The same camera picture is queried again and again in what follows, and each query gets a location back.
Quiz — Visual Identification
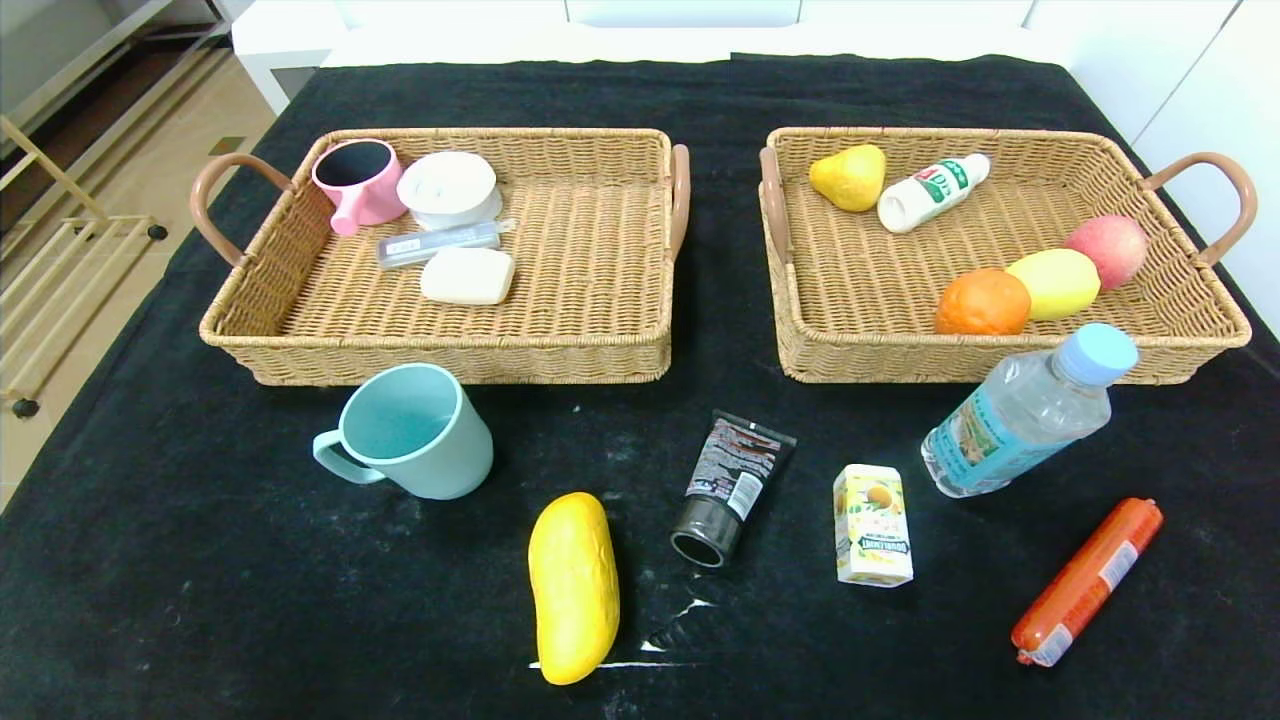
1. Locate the yellow lemon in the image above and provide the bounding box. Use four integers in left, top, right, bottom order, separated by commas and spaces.
1005, 248, 1102, 322

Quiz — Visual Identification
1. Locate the yellow pear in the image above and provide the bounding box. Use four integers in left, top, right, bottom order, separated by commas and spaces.
809, 144, 887, 213

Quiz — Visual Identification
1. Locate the white round lidded jar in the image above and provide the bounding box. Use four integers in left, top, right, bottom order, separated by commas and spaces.
397, 151, 503, 232

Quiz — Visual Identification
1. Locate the white soap bar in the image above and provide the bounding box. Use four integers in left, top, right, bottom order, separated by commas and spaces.
420, 247, 516, 306

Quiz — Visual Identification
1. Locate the orange fruit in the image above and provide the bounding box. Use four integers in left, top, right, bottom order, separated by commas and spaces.
935, 267, 1032, 336

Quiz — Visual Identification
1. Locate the white green-label yogurt bottle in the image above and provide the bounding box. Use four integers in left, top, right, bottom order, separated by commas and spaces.
877, 153, 992, 234

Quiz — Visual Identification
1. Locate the gray shelf unit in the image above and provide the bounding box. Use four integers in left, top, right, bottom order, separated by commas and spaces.
0, 0, 233, 136

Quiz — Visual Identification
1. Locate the orange sausage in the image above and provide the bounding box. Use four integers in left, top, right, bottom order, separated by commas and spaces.
1010, 497, 1165, 668

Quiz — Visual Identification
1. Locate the pink cup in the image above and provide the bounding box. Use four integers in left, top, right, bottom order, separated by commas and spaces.
312, 138, 408, 237

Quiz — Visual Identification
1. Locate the wicker basket holding toiletries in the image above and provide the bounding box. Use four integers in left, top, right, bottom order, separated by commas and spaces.
190, 127, 691, 387

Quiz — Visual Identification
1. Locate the clear blue-cap water bottle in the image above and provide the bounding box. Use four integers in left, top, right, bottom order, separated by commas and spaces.
921, 322, 1140, 499

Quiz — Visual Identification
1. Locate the yellow juice box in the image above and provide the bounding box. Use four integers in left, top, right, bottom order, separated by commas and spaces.
833, 463, 915, 588

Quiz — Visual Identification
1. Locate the red peach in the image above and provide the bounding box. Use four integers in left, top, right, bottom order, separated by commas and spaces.
1064, 214, 1150, 291

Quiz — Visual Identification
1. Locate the long yellow mango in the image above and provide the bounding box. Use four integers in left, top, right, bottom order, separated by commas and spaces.
528, 491, 621, 687

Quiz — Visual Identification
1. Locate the grey toothpaste tube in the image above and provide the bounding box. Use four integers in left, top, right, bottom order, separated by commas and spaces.
377, 219, 517, 270

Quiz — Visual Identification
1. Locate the black tablecloth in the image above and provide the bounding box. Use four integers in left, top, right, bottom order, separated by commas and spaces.
0, 52, 1280, 720

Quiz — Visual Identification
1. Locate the teal mug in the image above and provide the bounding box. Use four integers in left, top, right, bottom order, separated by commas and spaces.
312, 362, 495, 501

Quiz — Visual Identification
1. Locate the gold metal rack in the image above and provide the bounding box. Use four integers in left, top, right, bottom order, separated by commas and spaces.
0, 115, 169, 419

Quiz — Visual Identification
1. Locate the wicker basket holding food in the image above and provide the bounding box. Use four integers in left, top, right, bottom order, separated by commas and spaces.
758, 126, 1257, 386

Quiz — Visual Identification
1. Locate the black facial cleanser tube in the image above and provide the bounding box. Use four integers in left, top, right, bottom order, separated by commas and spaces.
670, 409, 798, 570

